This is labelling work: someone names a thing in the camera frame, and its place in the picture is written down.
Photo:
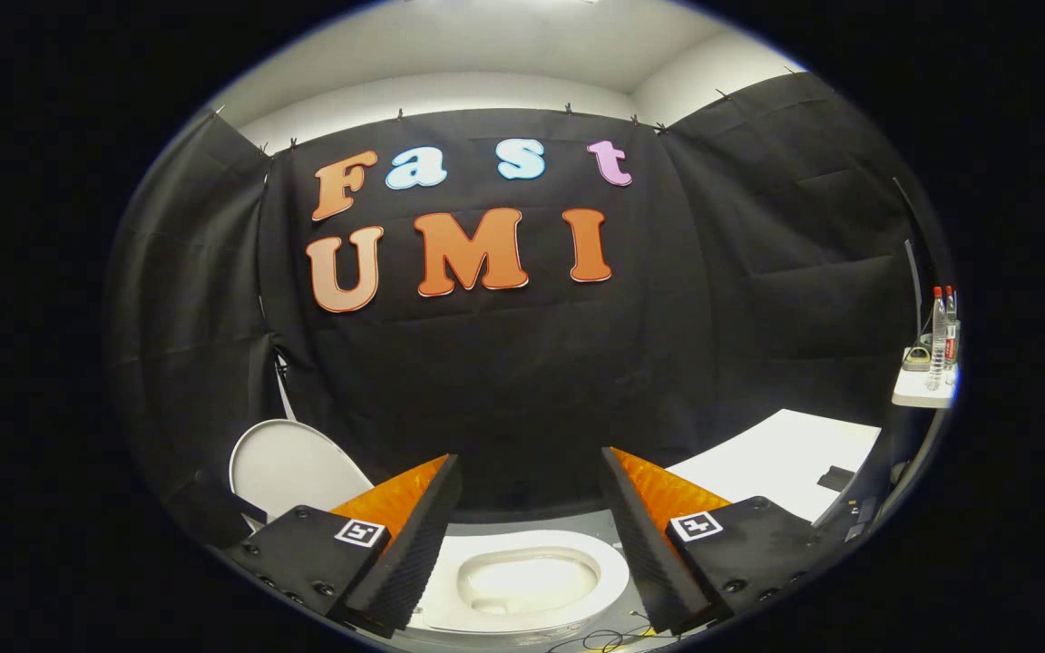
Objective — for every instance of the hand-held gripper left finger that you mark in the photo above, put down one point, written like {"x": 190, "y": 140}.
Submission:
{"x": 414, "y": 544}

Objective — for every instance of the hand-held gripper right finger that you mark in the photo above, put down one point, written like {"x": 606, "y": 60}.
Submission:
{"x": 645, "y": 553}

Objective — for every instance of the white drawer cabinet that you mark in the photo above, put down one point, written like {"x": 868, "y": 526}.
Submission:
{"x": 776, "y": 453}

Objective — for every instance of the black backdrop cloth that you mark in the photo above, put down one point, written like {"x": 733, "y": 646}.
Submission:
{"x": 504, "y": 381}

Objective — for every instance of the white side table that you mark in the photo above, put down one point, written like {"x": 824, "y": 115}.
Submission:
{"x": 917, "y": 390}

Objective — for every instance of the small grey yellow device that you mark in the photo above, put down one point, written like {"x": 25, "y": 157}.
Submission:
{"x": 918, "y": 359}

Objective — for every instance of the clear bottle red cap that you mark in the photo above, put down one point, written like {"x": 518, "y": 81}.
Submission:
{"x": 938, "y": 340}

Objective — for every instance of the red label bottle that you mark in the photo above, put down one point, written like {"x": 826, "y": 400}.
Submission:
{"x": 951, "y": 331}

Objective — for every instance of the thin grey stand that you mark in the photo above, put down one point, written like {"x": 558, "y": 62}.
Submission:
{"x": 914, "y": 286}

